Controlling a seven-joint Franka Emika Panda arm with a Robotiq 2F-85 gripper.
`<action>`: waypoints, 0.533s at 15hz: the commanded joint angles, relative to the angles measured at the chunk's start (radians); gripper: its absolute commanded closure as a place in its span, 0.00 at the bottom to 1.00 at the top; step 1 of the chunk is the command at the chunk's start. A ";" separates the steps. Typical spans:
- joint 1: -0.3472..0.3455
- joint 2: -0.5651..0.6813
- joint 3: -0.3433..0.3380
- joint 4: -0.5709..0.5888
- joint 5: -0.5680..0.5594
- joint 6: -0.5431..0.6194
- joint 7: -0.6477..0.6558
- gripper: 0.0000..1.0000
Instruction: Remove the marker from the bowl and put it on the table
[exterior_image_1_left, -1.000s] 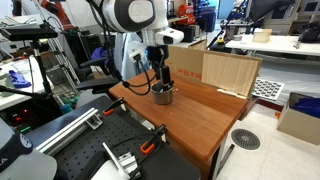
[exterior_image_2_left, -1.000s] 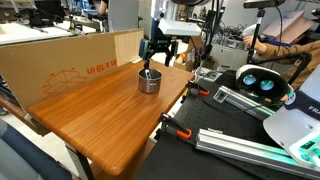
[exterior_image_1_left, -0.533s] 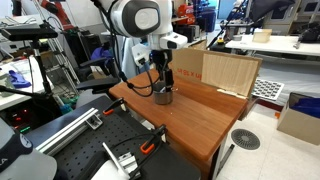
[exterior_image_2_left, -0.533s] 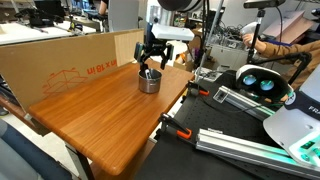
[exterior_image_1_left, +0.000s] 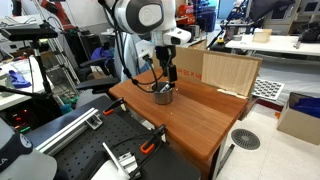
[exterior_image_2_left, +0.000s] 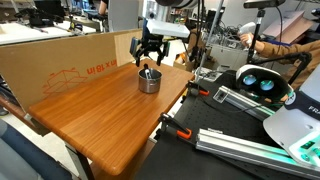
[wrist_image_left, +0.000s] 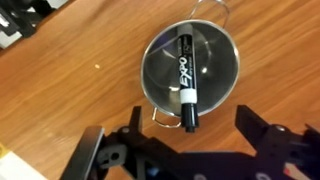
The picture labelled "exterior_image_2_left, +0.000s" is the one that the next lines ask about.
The small steel bowl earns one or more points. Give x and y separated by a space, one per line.
150 85

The white VR headset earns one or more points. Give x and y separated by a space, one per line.
263 81

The white VR hand controller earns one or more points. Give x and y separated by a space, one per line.
247 27

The bystander bare hand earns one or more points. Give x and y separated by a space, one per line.
247 40

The black and white marker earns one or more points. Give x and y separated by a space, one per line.
147 72

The aluminium extrusion rail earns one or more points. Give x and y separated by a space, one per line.
240 101
233 146

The white wrist camera mount plate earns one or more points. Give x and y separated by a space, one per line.
168 28

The orange and black bar clamp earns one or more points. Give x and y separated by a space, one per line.
181 133
200 91

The open cardboard box with items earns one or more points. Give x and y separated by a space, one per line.
183 61

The black camera stand pole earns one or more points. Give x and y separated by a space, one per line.
255 20

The blue grey chair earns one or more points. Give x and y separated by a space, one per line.
23 156

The slanted silver metal pole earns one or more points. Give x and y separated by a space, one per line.
213 23

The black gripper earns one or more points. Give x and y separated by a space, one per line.
152 41

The grey metal table leg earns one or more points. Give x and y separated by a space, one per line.
81 163

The cardboard panel with orange print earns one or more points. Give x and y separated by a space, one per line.
50 63

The black computer monitor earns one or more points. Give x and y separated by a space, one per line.
50 8

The white storage bin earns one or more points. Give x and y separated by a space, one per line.
228 56

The black perforated breadboard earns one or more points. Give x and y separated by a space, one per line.
200 116

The brown sleeved forearm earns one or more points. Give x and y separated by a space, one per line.
286 49

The black stereo camera bar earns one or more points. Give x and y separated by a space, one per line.
261 3

